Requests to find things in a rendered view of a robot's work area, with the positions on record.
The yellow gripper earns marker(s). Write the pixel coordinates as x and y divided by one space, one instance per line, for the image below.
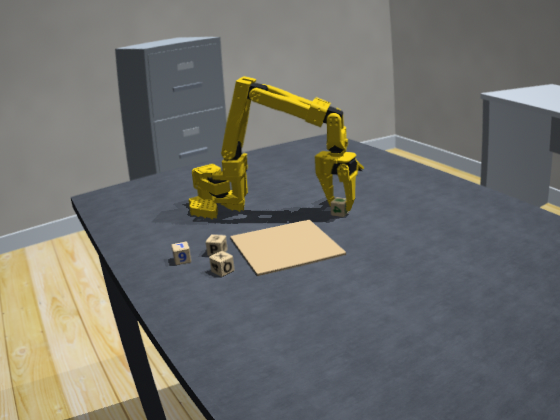
345 165

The tan flat mat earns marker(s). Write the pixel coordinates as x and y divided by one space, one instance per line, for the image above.
287 246

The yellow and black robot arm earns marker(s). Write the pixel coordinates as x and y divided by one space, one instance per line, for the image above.
211 181

